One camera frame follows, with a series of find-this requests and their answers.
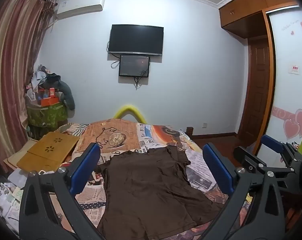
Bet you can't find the striped red curtain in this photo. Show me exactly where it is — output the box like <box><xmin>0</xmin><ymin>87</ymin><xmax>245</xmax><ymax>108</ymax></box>
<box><xmin>0</xmin><ymin>0</ymin><xmax>58</xmax><ymax>178</ymax></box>

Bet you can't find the green patterned box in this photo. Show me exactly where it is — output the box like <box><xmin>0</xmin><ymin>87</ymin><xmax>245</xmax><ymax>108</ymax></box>
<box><xmin>27</xmin><ymin>104</ymin><xmax>68</xmax><ymax>128</ymax></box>

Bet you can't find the black wall television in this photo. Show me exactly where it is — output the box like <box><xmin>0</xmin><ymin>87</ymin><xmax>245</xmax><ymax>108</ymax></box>
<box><xmin>108</xmin><ymin>24</ymin><xmax>164</xmax><ymax>57</ymax></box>

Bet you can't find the brown t-shirt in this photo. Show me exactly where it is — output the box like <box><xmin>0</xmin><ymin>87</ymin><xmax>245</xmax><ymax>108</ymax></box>
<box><xmin>97</xmin><ymin>146</ymin><xmax>225</xmax><ymax>240</ymax></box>

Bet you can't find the white air conditioner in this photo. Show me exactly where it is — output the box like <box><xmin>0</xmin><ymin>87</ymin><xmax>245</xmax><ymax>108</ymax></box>
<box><xmin>56</xmin><ymin>0</ymin><xmax>106</xmax><ymax>19</ymax></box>

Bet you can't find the brown wooden door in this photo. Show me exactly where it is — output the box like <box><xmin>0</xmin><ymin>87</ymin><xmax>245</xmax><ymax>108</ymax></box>
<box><xmin>238</xmin><ymin>37</ymin><xmax>271</xmax><ymax>145</ymax></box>

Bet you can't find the orange box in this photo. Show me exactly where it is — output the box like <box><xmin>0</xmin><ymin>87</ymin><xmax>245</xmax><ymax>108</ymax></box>
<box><xmin>40</xmin><ymin>97</ymin><xmax>59</xmax><ymax>107</ymax></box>

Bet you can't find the pile of clutter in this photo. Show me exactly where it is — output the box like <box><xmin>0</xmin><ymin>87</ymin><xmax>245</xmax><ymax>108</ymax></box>
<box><xmin>26</xmin><ymin>64</ymin><xmax>64</xmax><ymax>105</ymax></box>

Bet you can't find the wooden overhead cabinet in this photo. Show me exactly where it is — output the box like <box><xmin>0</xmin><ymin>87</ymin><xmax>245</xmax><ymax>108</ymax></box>
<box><xmin>218</xmin><ymin>0</ymin><xmax>300</xmax><ymax>39</ymax></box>

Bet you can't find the white heart sticker wardrobe door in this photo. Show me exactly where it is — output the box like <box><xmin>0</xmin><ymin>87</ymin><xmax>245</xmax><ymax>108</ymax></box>
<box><xmin>256</xmin><ymin>5</ymin><xmax>302</xmax><ymax>170</ymax></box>

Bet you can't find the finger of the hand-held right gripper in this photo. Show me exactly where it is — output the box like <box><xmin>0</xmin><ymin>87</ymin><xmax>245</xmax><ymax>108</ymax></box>
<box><xmin>261</xmin><ymin>134</ymin><xmax>302</xmax><ymax>161</ymax></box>
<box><xmin>233</xmin><ymin>146</ymin><xmax>302</xmax><ymax>180</ymax></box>

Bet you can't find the pile of papers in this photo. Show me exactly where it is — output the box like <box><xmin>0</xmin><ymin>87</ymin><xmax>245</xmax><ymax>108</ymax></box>
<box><xmin>0</xmin><ymin>167</ymin><xmax>26</xmax><ymax>230</ymax></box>

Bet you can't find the wooden lap desk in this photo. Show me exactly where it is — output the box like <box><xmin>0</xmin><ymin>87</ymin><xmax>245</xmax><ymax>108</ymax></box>
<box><xmin>16</xmin><ymin>132</ymin><xmax>80</xmax><ymax>172</ymax></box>

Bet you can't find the yellow foam bed guard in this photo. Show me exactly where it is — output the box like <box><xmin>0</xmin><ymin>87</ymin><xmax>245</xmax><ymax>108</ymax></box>
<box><xmin>113</xmin><ymin>104</ymin><xmax>148</xmax><ymax>124</ymax></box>

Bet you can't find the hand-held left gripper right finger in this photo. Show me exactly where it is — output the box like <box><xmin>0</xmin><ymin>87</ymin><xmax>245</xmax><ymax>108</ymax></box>
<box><xmin>202</xmin><ymin>142</ymin><xmax>287</xmax><ymax>240</ymax></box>

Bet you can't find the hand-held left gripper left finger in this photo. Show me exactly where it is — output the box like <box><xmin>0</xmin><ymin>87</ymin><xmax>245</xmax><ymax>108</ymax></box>
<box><xmin>18</xmin><ymin>142</ymin><xmax>109</xmax><ymax>240</ymax></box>

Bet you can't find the small black wall monitor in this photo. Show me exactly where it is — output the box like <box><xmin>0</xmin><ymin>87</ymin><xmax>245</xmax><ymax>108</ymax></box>
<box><xmin>118</xmin><ymin>54</ymin><xmax>151</xmax><ymax>77</ymax></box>

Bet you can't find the bed with newspaper-print sheet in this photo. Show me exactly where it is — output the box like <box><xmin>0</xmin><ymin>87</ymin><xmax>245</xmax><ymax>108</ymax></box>
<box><xmin>48</xmin><ymin>119</ymin><xmax>254</xmax><ymax>240</ymax></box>

